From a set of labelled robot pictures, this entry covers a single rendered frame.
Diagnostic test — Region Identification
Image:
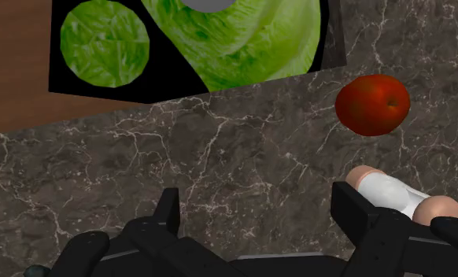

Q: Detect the white and tan capsule object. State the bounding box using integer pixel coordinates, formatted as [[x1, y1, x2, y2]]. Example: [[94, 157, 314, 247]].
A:
[[345, 165, 458, 227]]

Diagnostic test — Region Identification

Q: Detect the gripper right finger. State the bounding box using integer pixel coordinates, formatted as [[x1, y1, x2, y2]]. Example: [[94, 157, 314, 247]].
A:
[[330, 181, 458, 277]]

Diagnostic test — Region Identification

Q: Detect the red apple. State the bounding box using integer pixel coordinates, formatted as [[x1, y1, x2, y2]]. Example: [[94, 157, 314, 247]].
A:
[[334, 74, 412, 138]]

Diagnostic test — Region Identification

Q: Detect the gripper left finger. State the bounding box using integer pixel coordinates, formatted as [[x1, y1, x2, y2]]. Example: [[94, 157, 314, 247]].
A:
[[47, 187, 238, 277]]

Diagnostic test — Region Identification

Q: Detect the robot stand with lettuce pattern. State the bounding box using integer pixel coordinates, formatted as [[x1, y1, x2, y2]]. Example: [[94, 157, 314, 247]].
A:
[[48, 0, 347, 105]]

